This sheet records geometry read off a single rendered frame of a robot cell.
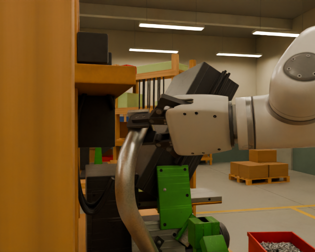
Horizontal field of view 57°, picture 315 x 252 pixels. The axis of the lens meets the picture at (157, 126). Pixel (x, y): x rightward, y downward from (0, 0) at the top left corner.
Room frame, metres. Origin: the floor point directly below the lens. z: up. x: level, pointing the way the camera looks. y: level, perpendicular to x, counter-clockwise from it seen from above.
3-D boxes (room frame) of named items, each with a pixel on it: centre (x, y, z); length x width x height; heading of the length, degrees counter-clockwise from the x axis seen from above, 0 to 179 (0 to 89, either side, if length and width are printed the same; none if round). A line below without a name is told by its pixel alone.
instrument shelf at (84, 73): (1.02, 0.28, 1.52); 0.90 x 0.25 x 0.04; 15
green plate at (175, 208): (1.03, -0.05, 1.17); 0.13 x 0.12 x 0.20; 15
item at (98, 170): (1.15, 0.19, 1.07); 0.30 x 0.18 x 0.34; 15
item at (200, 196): (1.18, -0.05, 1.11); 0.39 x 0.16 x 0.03; 105
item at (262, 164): (7.23, -2.52, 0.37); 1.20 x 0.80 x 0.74; 109
